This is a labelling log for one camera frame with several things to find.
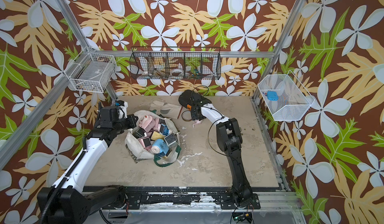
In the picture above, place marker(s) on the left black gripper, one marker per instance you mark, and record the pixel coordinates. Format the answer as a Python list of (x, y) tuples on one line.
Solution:
[(132, 121)]

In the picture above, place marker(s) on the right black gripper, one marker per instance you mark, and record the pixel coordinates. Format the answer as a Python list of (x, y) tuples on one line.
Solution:
[(193, 116)]

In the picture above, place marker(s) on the blue pencil sharpener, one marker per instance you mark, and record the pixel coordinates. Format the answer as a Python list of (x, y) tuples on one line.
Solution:
[(160, 148)]

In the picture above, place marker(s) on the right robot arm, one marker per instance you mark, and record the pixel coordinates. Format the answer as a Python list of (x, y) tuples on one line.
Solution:
[(229, 140)]

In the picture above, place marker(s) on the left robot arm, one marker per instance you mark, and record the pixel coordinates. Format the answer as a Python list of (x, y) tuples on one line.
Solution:
[(64, 202)]

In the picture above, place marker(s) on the large pink pencil sharpener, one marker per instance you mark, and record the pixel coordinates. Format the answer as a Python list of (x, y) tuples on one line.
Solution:
[(149, 124)]

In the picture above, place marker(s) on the yellow pencil sharpener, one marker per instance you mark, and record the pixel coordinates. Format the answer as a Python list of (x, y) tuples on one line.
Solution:
[(156, 136)]

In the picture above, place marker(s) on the brown tape roll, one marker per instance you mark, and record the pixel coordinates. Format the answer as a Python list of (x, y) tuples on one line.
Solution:
[(186, 116)]

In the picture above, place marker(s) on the black hard case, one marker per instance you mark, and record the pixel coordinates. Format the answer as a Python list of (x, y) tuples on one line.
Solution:
[(188, 96)]

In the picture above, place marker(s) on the cream work glove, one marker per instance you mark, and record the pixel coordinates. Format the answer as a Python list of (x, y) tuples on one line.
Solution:
[(167, 110)]

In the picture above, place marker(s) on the white tape roll in basket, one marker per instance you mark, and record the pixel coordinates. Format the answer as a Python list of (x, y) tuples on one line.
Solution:
[(177, 72)]

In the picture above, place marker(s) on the blue object in basket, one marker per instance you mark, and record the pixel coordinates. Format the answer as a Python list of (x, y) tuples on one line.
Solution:
[(272, 96)]

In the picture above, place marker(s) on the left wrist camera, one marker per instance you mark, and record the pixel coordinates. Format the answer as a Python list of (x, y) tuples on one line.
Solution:
[(109, 115)]

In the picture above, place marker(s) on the white wire basket left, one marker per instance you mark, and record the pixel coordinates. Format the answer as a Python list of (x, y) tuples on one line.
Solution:
[(91, 71)]

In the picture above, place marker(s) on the white wire basket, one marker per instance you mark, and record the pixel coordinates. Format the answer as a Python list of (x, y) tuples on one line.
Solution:
[(91, 71), (294, 99)]

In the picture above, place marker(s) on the black wire basket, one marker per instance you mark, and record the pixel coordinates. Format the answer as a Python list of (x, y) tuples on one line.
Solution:
[(156, 63)]

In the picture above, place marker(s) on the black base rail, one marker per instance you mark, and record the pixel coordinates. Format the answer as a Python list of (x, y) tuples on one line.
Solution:
[(137, 197)]

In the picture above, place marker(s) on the white wire basket right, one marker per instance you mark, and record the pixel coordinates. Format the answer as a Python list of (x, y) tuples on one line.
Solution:
[(294, 99)]

